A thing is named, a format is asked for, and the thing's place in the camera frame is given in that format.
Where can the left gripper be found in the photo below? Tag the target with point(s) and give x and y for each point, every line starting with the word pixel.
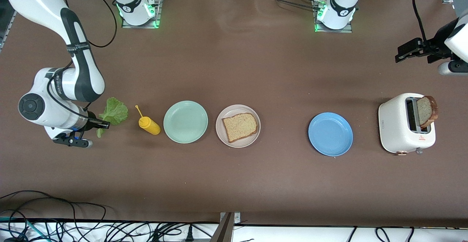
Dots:
pixel 436 45

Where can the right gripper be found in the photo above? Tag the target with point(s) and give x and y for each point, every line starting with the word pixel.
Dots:
pixel 90 120

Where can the green lettuce leaf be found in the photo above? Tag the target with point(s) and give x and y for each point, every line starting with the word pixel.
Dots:
pixel 115 112

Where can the light crust bread slice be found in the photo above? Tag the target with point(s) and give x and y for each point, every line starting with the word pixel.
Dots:
pixel 239 127

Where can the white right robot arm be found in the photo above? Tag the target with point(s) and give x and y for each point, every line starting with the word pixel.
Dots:
pixel 36 0

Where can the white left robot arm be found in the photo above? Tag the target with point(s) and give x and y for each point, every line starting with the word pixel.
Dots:
pixel 342 4

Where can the mint green plate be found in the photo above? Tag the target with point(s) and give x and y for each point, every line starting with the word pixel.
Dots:
pixel 185 122

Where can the blue plate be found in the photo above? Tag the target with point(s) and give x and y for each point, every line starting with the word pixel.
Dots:
pixel 330 134

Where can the beige plate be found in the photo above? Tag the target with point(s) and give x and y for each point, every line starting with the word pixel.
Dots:
pixel 241 144

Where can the yellow mustard squeeze bottle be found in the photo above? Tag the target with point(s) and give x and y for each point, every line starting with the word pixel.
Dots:
pixel 150 125

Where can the dark crust bread slice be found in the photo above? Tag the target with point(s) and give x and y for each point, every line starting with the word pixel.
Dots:
pixel 426 110

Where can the white toaster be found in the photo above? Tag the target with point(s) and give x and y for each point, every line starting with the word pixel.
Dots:
pixel 393 125

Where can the black power plug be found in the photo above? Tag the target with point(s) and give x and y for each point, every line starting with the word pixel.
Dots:
pixel 189 234

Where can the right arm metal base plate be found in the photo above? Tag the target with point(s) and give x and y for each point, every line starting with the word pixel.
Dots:
pixel 140 26

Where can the aluminium table edge rail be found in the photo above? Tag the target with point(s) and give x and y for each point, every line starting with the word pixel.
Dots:
pixel 8 33

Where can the grey metal bracket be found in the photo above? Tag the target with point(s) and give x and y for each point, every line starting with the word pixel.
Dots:
pixel 225 231

